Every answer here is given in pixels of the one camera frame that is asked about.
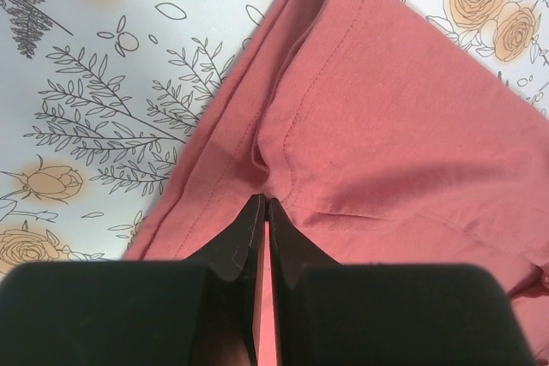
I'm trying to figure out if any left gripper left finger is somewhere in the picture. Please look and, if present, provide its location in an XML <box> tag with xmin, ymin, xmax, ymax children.
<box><xmin>1</xmin><ymin>195</ymin><xmax>262</xmax><ymax>365</ymax></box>

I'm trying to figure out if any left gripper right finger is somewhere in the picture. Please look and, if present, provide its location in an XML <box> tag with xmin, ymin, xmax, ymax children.
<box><xmin>268</xmin><ymin>200</ymin><xmax>535</xmax><ymax>365</ymax></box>

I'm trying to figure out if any pink t shirt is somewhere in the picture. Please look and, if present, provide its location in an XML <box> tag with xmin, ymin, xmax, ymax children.
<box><xmin>126</xmin><ymin>0</ymin><xmax>548</xmax><ymax>365</ymax></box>

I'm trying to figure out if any floral table mat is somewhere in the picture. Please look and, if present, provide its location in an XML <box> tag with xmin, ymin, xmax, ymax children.
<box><xmin>1</xmin><ymin>0</ymin><xmax>548</xmax><ymax>273</ymax></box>

